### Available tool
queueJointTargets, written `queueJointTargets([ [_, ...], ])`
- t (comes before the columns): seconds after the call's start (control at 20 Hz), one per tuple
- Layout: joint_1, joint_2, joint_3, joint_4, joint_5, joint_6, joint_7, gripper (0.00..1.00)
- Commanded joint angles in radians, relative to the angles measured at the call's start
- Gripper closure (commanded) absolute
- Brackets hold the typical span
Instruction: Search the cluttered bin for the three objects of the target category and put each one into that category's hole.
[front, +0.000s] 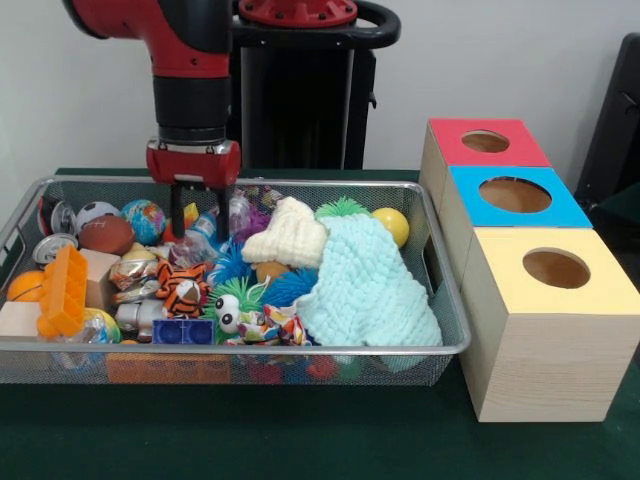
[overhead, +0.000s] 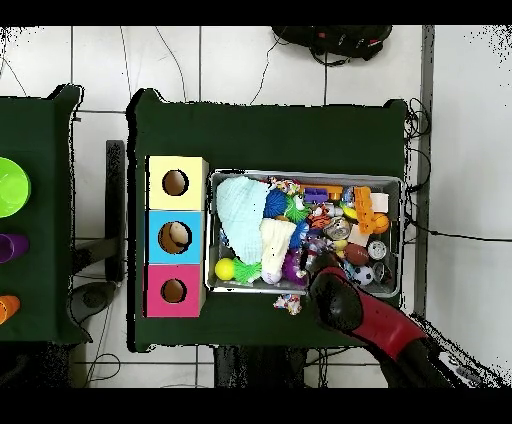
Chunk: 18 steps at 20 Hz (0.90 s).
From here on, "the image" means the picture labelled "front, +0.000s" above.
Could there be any silver metallic toy piece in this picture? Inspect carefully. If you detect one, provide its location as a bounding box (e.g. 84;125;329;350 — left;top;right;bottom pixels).
114;298;155;342

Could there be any dark green table cloth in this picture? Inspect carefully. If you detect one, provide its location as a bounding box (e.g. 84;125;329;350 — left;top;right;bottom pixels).
0;167;640;480
594;180;640;241

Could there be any purple spiky ball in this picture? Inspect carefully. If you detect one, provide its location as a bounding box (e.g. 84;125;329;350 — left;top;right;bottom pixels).
232;200;274;244

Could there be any crushed clear plastic bottle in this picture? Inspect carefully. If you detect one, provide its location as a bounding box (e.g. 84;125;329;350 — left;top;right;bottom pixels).
169;192;251;269

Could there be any brown toy football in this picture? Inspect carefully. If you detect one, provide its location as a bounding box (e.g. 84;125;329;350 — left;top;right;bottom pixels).
77;214;137;257

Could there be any cream knitted cloth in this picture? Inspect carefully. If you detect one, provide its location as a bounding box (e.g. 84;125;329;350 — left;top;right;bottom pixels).
241;196;329;269

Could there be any tiger plush toy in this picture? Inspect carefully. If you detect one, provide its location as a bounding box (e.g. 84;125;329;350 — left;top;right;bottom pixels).
153;259;212;320

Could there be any long orange toy brick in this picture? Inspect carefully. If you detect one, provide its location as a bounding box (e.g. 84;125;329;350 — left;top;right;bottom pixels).
37;244;91;339

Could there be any blue plastic toy brick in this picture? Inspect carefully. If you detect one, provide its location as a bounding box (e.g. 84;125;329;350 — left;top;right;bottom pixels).
151;318;216;346

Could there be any wooden box with three holes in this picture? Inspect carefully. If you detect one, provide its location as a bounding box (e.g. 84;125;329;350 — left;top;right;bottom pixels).
418;117;640;424

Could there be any small soccer ball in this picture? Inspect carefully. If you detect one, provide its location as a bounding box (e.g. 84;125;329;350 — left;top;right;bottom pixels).
75;201;122;232

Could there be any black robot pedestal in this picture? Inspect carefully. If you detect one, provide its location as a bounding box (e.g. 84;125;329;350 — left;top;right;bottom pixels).
227;0;402;171

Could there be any light blue knitted cloth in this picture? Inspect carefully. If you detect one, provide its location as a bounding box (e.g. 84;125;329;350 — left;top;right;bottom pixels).
294;215;444;348

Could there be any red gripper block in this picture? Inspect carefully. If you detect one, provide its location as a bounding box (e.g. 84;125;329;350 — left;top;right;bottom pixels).
145;139;242;242

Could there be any orange ball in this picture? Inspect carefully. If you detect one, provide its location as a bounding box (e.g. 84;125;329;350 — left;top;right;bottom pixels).
6;270;48;303

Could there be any yellow ball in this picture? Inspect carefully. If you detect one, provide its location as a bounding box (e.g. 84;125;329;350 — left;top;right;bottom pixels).
372;207;411;249

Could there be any silver wire mesh bin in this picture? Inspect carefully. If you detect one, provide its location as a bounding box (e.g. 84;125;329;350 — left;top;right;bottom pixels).
0;174;473;387

